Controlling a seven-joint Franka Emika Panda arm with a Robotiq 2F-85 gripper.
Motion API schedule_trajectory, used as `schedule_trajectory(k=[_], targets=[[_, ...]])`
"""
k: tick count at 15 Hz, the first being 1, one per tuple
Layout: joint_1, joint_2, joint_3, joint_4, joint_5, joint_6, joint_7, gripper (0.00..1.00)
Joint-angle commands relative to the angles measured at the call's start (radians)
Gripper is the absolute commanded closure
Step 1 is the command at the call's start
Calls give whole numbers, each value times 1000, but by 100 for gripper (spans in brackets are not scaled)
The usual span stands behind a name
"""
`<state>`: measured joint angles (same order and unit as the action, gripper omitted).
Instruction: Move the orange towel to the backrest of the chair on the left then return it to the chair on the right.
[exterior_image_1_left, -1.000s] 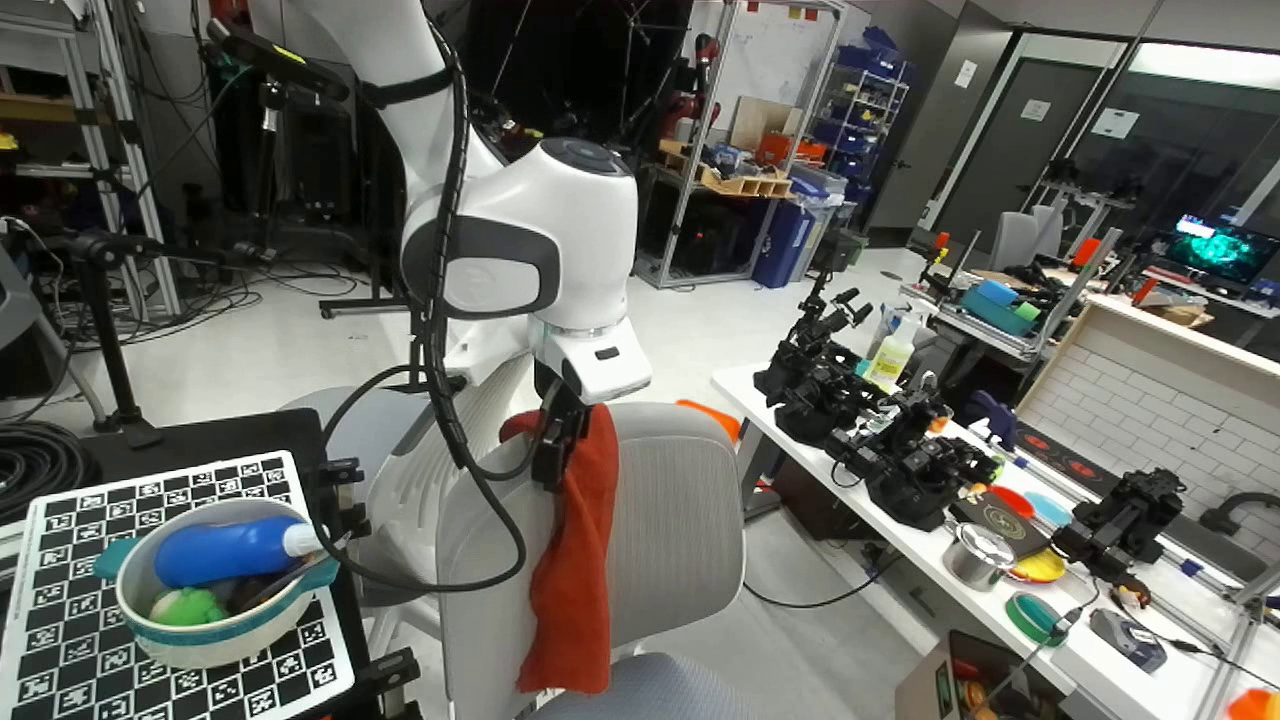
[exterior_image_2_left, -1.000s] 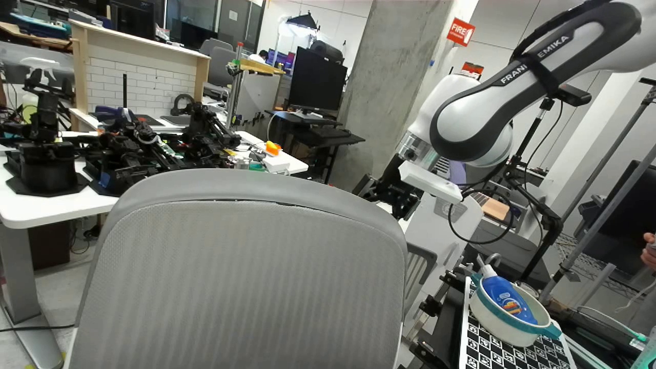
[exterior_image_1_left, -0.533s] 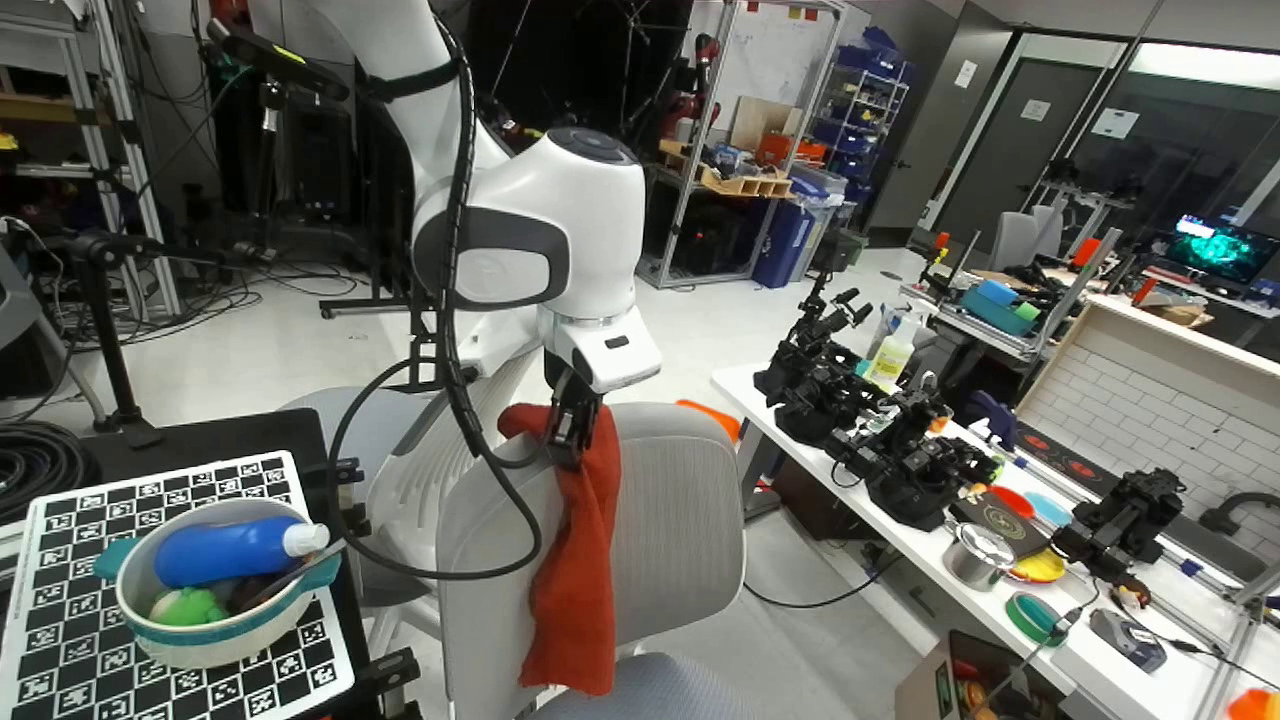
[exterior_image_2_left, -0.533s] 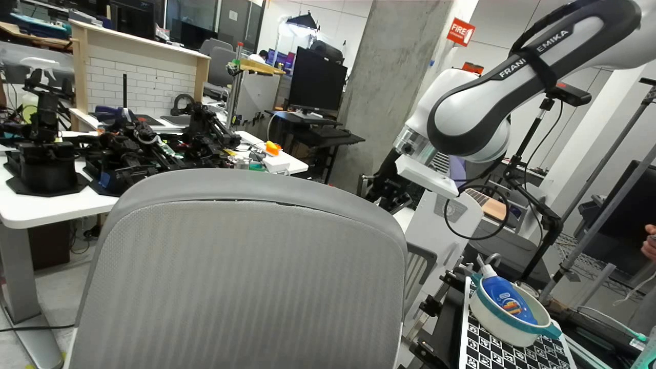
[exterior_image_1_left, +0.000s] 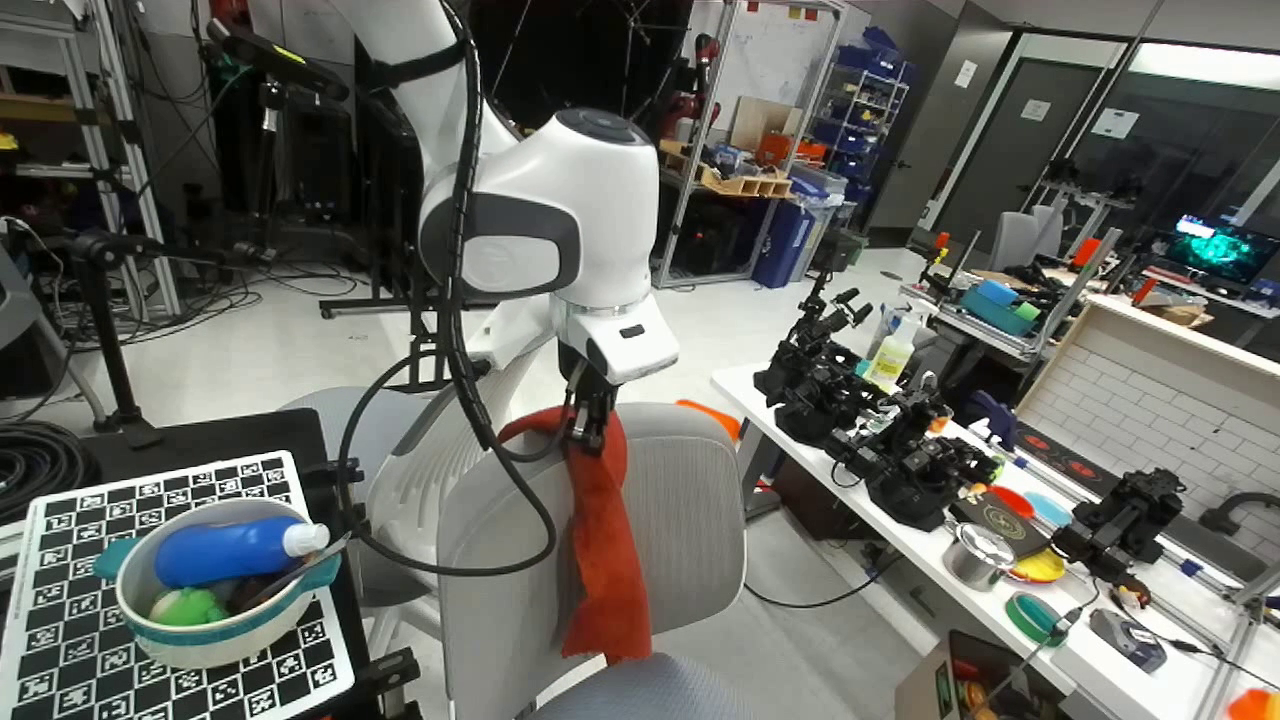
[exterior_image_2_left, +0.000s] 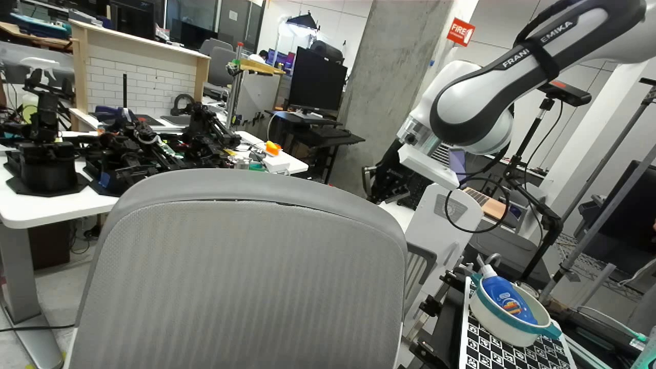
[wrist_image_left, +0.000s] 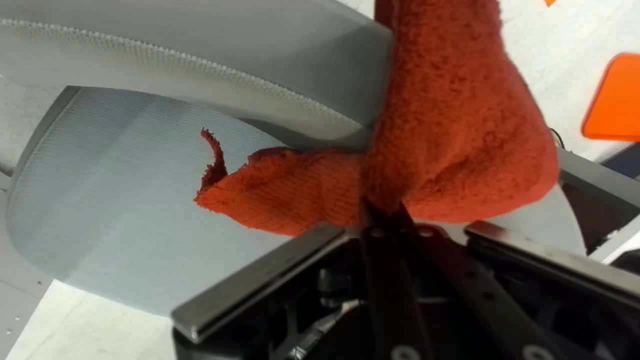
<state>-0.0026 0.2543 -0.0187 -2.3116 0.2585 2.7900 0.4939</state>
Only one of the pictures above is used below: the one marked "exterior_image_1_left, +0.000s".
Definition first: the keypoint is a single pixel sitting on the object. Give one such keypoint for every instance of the monitor with green glow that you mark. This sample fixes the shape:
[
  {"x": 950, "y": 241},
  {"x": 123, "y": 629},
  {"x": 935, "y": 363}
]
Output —
[{"x": 1217, "y": 244}]

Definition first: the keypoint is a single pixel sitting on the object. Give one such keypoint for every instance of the black tripod stand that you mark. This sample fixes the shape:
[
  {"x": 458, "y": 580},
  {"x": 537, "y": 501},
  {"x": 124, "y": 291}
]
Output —
[{"x": 115, "y": 363}]

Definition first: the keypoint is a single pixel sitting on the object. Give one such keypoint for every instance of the red small bowl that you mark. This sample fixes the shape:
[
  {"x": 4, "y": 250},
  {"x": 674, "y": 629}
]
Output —
[{"x": 1010, "y": 501}]

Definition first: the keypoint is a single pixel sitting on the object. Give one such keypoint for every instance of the blue bin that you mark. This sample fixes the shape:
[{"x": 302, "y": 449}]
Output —
[{"x": 786, "y": 244}]

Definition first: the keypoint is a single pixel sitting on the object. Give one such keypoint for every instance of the light blue plate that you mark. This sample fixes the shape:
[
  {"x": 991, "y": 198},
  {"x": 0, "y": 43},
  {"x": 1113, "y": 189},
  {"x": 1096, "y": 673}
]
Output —
[{"x": 1052, "y": 511}]

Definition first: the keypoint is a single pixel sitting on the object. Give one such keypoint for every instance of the orange towel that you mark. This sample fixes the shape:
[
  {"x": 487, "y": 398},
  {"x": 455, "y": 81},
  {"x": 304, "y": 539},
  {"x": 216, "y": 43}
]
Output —
[{"x": 606, "y": 560}]

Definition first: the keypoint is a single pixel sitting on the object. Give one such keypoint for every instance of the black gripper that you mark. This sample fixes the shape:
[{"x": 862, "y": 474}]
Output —
[{"x": 592, "y": 382}]

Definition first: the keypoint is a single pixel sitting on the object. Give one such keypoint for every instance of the blue bottle white cap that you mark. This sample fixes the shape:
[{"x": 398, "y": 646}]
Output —
[{"x": 222, "y": 550}]

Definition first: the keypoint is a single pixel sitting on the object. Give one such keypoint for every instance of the green ball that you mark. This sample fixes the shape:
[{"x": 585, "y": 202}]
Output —
[{"x": 185, "y": 606}]

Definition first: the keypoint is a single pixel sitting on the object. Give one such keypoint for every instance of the teal container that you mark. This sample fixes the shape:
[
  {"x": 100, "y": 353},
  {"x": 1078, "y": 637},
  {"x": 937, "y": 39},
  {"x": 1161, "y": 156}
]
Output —
[{"x": 994, "y": 304}]

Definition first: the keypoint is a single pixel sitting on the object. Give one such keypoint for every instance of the white teal bowl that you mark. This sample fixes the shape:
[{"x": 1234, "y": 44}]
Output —
[{"x": 200, "y": 640}]

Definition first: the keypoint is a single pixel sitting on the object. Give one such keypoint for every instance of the grey oval gadget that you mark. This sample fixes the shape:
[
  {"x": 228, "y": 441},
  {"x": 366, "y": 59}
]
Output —
[{"x": 1126, "y": 640}]

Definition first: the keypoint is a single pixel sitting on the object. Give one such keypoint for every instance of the tall black robot device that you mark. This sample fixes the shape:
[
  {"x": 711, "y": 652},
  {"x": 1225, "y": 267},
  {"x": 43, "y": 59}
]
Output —
[{"x": 814, "y": 384}]

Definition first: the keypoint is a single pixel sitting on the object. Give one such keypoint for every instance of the orange small object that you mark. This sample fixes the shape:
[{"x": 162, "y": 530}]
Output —
[{"x": 1258, "y": 704}]

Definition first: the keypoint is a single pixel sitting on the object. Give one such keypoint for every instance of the yellow small dish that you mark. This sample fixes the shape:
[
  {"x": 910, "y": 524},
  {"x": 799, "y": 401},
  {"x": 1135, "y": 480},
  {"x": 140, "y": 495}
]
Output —
[{"x": 1041, "y": 569}]

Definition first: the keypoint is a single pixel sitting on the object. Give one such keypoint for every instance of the rack with blue bins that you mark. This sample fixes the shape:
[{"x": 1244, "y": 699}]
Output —
[{"x": 865, "y": 107}]

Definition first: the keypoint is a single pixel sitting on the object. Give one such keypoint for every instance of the yellow green spray bottle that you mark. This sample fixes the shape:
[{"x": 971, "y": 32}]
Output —
[{"x": 891, "y": 363}]

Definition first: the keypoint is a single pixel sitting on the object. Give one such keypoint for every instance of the black gadget pile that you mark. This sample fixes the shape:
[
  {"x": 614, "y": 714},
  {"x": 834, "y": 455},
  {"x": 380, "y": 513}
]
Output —
[{"x": 920, "y": 480}]

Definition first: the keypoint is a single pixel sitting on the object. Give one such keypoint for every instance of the box with toy fruits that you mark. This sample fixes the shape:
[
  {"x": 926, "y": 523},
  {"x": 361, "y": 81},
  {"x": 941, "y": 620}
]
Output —
[{"x": 973, "y": 694}]

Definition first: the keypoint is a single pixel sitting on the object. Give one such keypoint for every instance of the white brick panel wooden frame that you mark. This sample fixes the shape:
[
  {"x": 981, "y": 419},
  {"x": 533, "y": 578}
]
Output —
[{"x": 1145, "y": 401}]

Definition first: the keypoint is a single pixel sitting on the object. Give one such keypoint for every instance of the metal storage shelf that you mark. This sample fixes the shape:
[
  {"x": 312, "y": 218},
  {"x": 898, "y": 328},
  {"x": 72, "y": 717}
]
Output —
[{"x": 43, "y": 114}]

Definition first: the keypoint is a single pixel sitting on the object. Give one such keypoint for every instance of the black white checkerboard board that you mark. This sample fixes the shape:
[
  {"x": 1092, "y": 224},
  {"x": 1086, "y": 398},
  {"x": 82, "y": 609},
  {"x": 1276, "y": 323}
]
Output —
[{"x": 82, "y": 664}]

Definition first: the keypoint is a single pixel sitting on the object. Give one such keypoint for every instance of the long white table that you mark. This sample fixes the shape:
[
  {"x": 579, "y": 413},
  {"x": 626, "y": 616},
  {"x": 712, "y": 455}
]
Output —
[{"x": 905, "y": 542}]

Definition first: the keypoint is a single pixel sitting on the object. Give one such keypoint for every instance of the black metal floor frame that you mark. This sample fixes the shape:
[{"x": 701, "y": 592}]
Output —
[{"x": 366, "y": 304}]

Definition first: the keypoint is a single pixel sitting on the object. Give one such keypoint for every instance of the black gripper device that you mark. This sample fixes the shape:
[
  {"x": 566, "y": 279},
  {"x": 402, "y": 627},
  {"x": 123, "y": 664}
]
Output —
[{"x": 1126, "y": 513}]

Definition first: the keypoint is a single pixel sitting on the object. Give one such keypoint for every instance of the cluttered wooden table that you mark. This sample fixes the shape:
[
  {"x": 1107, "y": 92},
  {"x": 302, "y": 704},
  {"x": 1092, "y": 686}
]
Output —
[{"x": 745, "y": 186}]

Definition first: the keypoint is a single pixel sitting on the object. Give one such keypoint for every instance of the metal cup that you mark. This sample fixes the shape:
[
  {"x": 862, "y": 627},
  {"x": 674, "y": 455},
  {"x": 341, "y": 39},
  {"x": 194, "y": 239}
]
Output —
[{"x": 979, "y": 560}]

